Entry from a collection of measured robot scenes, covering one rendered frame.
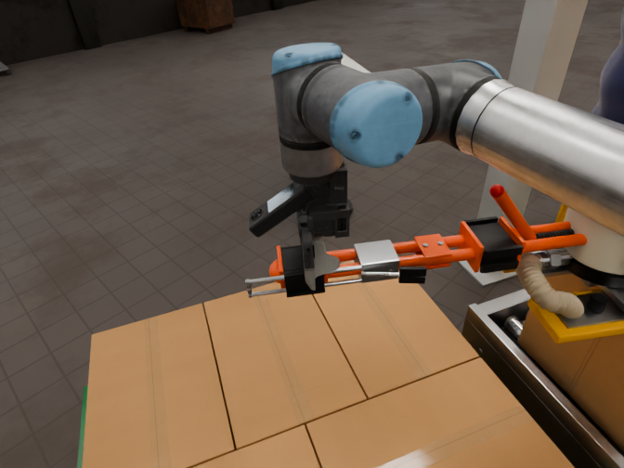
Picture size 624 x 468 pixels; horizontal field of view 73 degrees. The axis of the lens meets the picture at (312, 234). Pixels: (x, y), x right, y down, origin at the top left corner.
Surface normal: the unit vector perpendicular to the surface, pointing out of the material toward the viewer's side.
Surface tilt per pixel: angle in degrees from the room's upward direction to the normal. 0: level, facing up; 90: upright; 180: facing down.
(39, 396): 0
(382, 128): 90
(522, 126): 53
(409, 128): 90
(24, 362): 0
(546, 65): 90
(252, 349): 0
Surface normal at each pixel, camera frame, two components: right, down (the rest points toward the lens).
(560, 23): 0.35, 0.54
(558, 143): -0.71, -0.20
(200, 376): -0.05, -0.80
